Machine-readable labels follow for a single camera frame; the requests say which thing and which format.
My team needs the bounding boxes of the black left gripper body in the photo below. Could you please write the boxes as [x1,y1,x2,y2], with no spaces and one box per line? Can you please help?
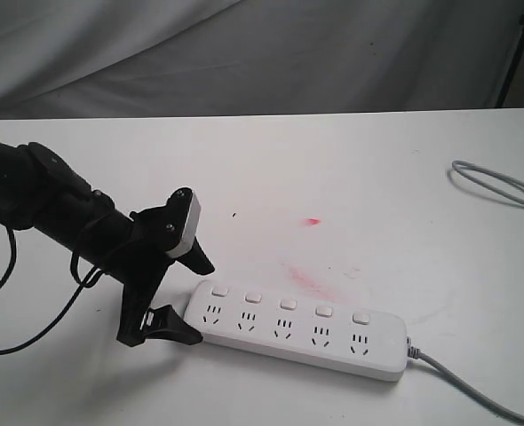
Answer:
[115,203,177,345]

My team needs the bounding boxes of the white five-socket power strip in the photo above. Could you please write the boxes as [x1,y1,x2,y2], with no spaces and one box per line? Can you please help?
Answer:
[184,280,409,382]

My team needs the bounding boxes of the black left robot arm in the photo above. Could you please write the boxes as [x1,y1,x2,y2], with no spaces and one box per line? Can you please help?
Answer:
[0,142,215,347]

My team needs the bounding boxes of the grey backdrop cloth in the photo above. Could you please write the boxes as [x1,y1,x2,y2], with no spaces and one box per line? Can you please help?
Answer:
[0,1,524,119]

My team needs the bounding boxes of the black tripod stand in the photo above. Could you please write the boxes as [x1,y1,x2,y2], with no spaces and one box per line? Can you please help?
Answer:
[494,12,524,108]

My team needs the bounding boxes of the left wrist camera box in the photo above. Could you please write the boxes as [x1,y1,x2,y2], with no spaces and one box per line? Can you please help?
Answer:
[165,187,201,259]

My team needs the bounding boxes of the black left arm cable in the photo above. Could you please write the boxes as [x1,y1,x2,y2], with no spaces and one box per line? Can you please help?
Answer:
[0,212,139,355]

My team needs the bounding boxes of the grey power cable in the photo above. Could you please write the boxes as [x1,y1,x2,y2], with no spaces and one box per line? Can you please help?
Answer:
[406,159,524,426]

